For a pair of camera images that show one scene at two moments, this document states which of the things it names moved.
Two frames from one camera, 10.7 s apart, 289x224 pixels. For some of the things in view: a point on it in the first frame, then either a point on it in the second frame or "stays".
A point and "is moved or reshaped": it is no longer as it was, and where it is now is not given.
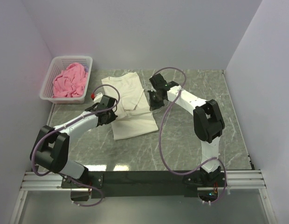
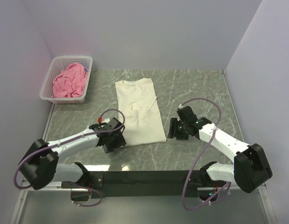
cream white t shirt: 134,116 is moved or reshaped
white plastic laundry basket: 67,80 stays
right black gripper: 155,100 to 172,129
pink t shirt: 71,82 stays
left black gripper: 109,115 to 117,141
